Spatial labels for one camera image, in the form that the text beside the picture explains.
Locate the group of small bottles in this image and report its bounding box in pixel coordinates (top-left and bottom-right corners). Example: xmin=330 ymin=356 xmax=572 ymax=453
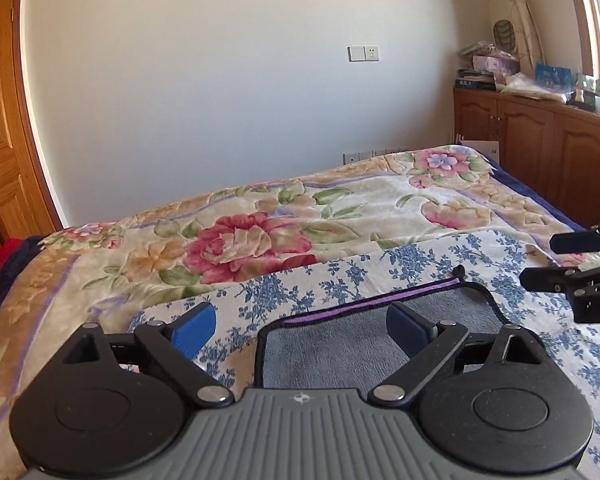
xmin=570 ymin=69 xmax=600 ymax=117

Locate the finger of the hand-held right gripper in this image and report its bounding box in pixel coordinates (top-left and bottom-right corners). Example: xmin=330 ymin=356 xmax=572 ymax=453
xmin=549 ymin=215 xmax=600 ymax=255
xmin=519 ymin=261 xmax=600 ymax=295

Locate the clear plastic bag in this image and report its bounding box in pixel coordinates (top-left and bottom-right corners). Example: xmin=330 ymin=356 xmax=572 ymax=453
xmin=500 ymin=72 xmax=573 ymax=101

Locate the blue floral white cloth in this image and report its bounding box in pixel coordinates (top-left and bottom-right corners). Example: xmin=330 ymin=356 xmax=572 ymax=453
xmin=129 ymin=230 xmax=600 ymax=480

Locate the wooden cabinet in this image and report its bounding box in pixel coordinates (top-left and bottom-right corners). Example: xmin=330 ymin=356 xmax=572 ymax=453
xmin=452 ymin=87 xmax=600 ymax=232

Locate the dark blue bed sheet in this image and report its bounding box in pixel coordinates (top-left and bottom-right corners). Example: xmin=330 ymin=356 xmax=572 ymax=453
xmin=482 ymin=152 xmax=593 ymax=233

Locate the white cardboard box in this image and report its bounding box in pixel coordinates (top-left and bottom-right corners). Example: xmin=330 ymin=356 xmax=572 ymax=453
xmin=454 ymin=132 xmax=502 ymax=163

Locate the stack of books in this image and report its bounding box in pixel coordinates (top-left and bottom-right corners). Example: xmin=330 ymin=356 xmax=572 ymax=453
xmin=455 ymin=67 xmax=497 ymax=92

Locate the patterned curtain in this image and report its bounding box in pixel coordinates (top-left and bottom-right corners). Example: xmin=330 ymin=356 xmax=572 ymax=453
xmin=497 ymin=0 xmax=548 ymax=77

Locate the red cloth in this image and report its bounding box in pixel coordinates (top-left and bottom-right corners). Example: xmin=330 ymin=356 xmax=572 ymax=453
xmin=0 ymin=237 xmax=28 ymax=297

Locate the floral plush blanket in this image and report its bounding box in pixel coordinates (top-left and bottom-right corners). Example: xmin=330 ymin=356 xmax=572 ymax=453
xmin=0 ymin=144 xmax=600 ymax=461

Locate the grey towel with black edge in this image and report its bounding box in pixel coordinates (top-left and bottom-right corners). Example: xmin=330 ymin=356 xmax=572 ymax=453
xmin=256 ymin=265 xmax=512 ymax=392

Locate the blue picture box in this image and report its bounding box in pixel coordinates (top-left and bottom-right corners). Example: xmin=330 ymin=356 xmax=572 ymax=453
xmin=534 ymin=62 xmax=573 ymax=92

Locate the white wall switch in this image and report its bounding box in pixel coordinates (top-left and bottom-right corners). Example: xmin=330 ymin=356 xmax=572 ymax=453
xmin=347 ymin=45 xmax=381 ymax=63

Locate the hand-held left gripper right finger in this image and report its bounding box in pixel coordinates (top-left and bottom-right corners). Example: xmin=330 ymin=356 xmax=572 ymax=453
xmin=371 ymin=302 xmax=547 ymax=407

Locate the row of wall sockets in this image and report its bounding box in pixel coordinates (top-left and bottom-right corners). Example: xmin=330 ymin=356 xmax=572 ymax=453
xmin=342 ymin=147 xmax=407 ymax=165

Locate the wooden window frame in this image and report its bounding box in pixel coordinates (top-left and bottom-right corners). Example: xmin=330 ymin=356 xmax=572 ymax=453
xmin=562 ymin=0 xmax=600 ymax=78

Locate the wooden door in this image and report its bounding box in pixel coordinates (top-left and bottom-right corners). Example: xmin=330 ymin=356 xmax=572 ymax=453
xmin=0 ymin=0 xmax=65 ymax=256

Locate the pink box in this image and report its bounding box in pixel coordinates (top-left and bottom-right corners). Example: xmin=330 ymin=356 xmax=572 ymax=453
xmin=472 ymin=55 xmax=521 ymax=75

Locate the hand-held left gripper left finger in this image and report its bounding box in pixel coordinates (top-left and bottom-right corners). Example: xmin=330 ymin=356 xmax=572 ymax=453
xmin=61 ymin=302 xmax=235 ymax=409

